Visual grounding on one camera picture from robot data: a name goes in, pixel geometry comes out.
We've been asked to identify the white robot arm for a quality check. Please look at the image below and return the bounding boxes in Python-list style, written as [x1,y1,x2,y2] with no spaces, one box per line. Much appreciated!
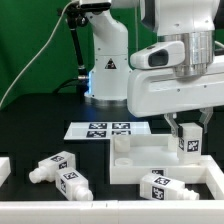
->
[85,0,224,133]

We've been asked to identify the white front wall rail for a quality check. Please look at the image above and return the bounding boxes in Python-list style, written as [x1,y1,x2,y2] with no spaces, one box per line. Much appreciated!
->
[0,200,224,224]

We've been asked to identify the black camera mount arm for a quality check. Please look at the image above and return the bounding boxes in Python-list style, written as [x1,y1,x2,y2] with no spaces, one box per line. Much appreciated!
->
[64,3,88,76]

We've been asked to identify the white right wall rail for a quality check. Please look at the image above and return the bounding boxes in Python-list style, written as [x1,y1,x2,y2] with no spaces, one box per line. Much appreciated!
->
[200,155,224,200]

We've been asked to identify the black cables at base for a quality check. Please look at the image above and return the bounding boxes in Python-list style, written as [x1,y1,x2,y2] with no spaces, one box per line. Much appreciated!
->
[51,77,90,95]

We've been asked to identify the white wall rail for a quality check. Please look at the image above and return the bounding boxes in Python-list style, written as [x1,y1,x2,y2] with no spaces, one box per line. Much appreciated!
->
[200,155,224,200]
[0,200,224,224]

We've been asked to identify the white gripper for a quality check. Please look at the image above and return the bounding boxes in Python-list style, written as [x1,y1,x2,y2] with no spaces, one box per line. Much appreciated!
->
[127,41,224,137]

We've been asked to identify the grey camera cable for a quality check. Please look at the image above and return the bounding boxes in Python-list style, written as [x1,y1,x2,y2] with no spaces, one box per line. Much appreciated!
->
[0,0,81,109]

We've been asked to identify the white left wall block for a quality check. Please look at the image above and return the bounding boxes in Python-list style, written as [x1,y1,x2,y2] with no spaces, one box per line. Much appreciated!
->
[0,157,11,187]

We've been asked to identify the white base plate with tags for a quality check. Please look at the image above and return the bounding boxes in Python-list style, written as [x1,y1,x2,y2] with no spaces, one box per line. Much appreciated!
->
[64,122,151,141]

